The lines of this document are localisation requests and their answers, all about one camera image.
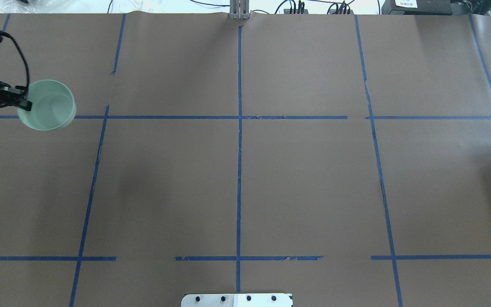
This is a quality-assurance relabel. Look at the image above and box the black desktop box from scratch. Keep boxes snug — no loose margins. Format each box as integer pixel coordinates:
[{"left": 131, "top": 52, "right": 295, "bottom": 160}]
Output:
[{"left": 381, "top": 0, "right": 452, "bottom": 16}]

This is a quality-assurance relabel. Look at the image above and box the aluminium frame post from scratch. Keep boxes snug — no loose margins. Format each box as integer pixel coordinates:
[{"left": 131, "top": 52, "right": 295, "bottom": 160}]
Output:
[{"left": 229, "top": 0, "right": 251, "bottom": 20}]

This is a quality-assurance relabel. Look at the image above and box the white pedestal column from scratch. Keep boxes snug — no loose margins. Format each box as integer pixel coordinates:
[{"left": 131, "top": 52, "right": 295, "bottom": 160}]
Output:
[{"left": 181, "top": 293, "right": 294, "bottom": 307}]

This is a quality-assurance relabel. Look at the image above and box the mint green bowl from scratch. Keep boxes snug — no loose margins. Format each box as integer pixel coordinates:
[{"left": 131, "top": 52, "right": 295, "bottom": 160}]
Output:
[{"left": 17, "top": 80, "right": 77, "bottom": 131}]

